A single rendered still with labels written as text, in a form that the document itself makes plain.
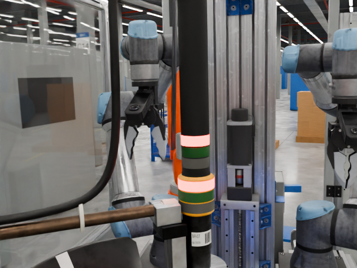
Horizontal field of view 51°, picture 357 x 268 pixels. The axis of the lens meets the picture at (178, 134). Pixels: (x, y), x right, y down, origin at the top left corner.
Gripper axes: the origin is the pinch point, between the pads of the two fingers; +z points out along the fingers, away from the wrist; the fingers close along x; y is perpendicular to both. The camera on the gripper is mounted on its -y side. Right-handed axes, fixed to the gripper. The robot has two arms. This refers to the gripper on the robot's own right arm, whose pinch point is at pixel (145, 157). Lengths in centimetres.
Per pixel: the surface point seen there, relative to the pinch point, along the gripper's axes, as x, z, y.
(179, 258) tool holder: -23, 0, -53
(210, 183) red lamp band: -27, -9, -52
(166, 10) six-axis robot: 90, -96, 330
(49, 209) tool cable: -11, -8, -60
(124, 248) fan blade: -11.4, 5.0, -42.3
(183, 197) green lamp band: -24, -7, -52
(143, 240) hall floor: 103, 148, 260
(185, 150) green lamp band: -24, -12, -52
